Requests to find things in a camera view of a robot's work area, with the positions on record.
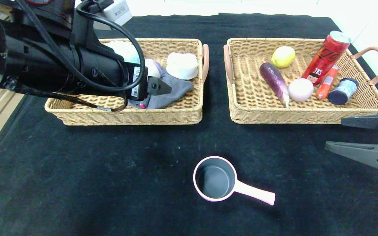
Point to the white table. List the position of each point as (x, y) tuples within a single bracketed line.
[(208, 8)]

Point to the grey microfibre towel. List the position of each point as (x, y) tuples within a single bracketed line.
[(179, 88)]

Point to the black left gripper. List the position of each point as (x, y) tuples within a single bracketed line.
[(138, 83)]

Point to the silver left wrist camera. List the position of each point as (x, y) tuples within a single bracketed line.
[(116, 11)]

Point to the pink toy saucepan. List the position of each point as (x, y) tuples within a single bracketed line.
[(202, 193)]

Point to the yellow lemon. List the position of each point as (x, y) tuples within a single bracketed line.
[(282, 57)]

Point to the light blue bath pouf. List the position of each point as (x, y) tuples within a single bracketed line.
[(125, 50)]

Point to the pale pink round fruit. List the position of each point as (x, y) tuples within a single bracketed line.
[(300, 90)]

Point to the purple eggplant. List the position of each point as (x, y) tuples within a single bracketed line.
[(274, 82)]

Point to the small can dark blue lid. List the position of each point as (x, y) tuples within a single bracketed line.
[(343, 91)]

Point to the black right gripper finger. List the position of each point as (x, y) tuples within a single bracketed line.
[(369, 155), (372, 123)]

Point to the red cola can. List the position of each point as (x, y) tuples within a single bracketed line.
[(326, 55)]

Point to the white marker pink cap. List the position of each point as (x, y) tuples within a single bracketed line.
[(142, 106)]

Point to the purple garbage bag roll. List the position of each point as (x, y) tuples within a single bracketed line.
[(153, 68)]

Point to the orange sausage stick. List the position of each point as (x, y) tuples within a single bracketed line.
[(326, 86)]

